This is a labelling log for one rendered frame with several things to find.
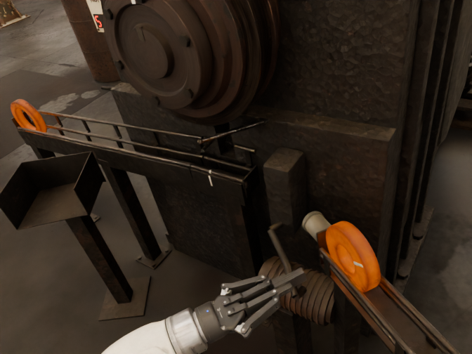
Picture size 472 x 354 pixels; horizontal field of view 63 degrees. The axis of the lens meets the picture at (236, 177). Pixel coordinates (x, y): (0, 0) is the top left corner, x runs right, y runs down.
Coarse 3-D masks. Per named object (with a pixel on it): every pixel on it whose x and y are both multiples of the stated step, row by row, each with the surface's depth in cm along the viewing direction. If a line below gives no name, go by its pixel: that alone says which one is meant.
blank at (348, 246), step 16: (336, 224) 83; (352, 224) 81; (336, 240) 84; (352, 240) 77; (336, 256) 87; (352, 256) 79; (368, 256) 76; (352, 272) 83; (368, 272) 76; (368, 288) 78
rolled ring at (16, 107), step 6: (18, 102) 168; (24, 102) 168; (12, 108) 173; (18, 108) 170; (24, 108) 167; (30, 108) 168; (18, 114) 176; (30, 114) 168; (36, 114) 169; (18, 120) 178; (24, 120) 179; (36, 120) 169; (42, 120) 171; (24, 126) 179; (30, 126) 180; (36, 126) 172; (42, 126) 172
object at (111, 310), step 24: (24, 168) 137; (48, 168) 138; (72, 168) 138; (96, 168) 136; (0, 192) 123; (24, 192) 135; (48, 192) 141; (72, 192) 137; (96, 192) 133; (24, 216) 133; (48, 216) 129; (72, 216) 126; (96, 240) 145; (96, 264) 151; (120, 288) 162; (144, 288) 173; (120, 312) 165; (144, 312) 164
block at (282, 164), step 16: (272, 160) 99; (288, 160) 98; (304, 160) 101; (272, 176) 99; (288, 176) 96; (304, 176) 104; (272, 192) 103; (288, 192) 99; (304, 192) 107; (272, 208) 107; (288, 208) 103; (304, 208) 110; (272, 224) 112; (288, 224) 107
